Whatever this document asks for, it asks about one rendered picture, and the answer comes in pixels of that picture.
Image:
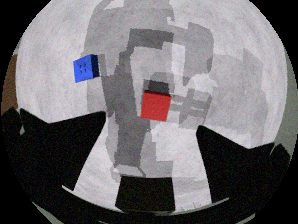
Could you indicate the red block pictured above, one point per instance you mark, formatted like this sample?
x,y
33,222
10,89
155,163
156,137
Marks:
x,y
155,105

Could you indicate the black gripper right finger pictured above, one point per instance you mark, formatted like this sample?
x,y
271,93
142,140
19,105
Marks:
x,y
226,163

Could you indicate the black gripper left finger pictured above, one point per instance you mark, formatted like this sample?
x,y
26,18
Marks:
x,y
67,143

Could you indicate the blue block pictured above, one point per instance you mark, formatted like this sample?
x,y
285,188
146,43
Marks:
x,y
85,68

